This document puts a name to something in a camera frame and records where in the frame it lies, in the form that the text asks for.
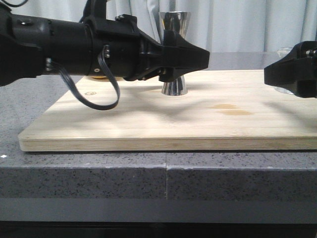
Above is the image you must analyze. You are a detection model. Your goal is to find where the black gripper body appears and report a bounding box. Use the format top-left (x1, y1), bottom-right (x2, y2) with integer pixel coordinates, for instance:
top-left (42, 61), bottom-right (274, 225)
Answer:
top-left (84, 14), bottom-right (163, 81)

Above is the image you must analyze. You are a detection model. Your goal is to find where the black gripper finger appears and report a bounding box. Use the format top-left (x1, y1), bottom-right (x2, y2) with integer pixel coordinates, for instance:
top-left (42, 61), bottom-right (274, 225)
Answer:
top-left (159, 30), bottom-right (210, 82)
top-left (264, 41), bottom-right (317, 98)

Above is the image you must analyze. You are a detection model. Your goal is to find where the glass beaker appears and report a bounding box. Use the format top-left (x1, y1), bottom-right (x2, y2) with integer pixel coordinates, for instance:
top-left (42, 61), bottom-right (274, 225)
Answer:
top-left (274, 47), bottom-right (293, 95)

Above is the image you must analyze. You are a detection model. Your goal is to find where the steel double jigger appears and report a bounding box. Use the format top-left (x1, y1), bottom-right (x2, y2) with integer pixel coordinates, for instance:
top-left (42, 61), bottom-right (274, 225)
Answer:
top-left (159, 11), bottom-right (191, 96)

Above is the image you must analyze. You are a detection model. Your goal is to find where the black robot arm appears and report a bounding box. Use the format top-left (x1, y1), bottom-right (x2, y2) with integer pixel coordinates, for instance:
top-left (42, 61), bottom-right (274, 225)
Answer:
top-left (0, 0), bottom-right (210, 86)

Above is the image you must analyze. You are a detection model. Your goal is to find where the yellow lemon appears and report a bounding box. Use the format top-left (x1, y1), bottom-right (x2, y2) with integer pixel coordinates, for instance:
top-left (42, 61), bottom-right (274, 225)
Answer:
top-left (91, 76), bottom-right (108, 80)

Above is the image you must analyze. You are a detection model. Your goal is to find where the wooden cutting board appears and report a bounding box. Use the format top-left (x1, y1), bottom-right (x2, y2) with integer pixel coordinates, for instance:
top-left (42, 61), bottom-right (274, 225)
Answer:
top-left (18, 70), bottom-right (317, 152)

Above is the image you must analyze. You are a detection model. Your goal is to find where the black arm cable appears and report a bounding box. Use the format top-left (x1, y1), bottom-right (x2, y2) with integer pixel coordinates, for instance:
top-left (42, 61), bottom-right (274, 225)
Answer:
top-left (48, 44), bottom-right (121, 111)

